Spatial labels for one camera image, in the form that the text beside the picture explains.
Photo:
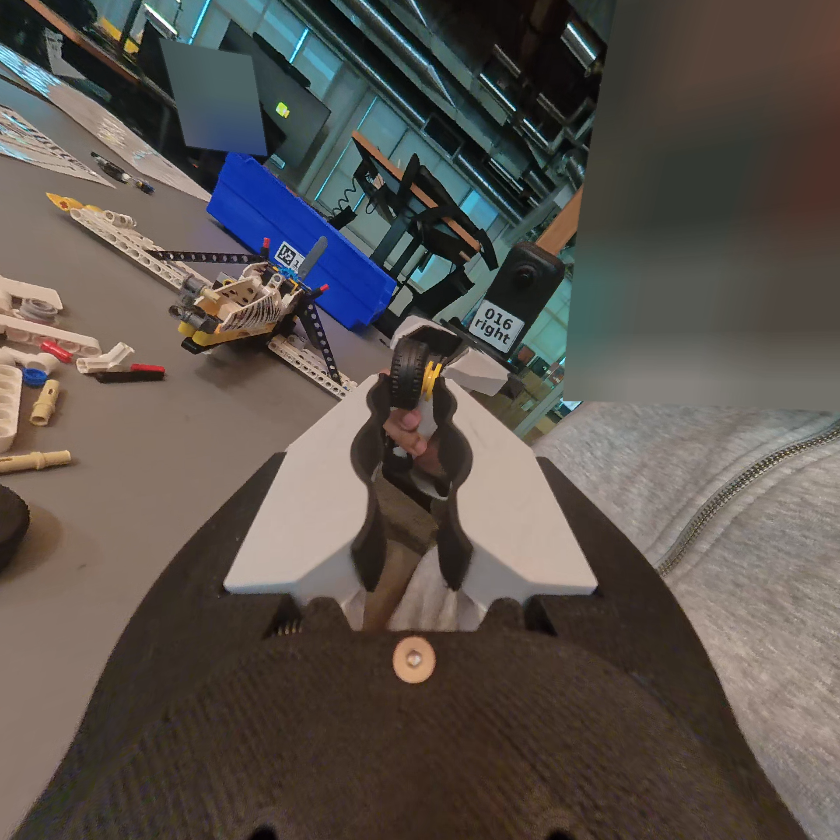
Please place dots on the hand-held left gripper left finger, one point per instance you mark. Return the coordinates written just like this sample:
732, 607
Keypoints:
295, 525

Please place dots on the lego instruction booklet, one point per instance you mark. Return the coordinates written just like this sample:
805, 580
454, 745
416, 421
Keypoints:
151, 164
46, 148

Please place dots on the black marker pen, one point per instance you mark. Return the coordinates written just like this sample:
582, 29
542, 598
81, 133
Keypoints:
108, 164

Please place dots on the white shirt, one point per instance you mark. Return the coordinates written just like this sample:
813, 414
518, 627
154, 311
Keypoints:
433, 590

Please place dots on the large black lego tire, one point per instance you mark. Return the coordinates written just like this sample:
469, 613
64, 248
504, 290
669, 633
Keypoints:
10, 525

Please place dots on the grey zip hoodie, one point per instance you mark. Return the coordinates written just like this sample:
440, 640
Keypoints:
754, 558

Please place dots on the small dark lego piece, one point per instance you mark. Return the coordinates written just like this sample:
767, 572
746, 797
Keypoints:
143, 185

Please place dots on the person's right hand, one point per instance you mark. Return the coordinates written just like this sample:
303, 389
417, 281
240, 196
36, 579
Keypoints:
403, 423

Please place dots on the large black monitor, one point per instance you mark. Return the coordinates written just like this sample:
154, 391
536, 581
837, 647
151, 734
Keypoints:
295, 131

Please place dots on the wooden support beam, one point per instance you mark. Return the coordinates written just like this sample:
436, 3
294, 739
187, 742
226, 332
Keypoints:
564, 223

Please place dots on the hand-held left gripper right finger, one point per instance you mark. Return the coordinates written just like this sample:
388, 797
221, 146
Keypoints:
525, 525

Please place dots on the blue plastic bin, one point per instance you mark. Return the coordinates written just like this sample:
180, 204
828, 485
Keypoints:
275, 210

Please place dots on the stacked cardboard boxes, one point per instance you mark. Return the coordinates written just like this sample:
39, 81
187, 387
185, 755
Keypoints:
538, 380

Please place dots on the pile of loose lego pieces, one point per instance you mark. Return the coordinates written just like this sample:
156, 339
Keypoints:
79, 341

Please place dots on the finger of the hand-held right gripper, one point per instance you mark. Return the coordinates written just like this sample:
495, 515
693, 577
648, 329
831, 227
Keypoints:
482, 375
420, 331

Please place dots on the wooden top standing desk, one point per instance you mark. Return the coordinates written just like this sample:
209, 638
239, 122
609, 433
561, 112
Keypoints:
453, 226

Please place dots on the khaki trousers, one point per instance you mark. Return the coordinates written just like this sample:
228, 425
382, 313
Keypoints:
387, 558

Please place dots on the yellow lego wheel rim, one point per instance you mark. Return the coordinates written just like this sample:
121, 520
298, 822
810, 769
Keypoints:
433, 380

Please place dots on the small black lego tire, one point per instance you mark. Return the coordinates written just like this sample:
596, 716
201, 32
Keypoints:
408, 374

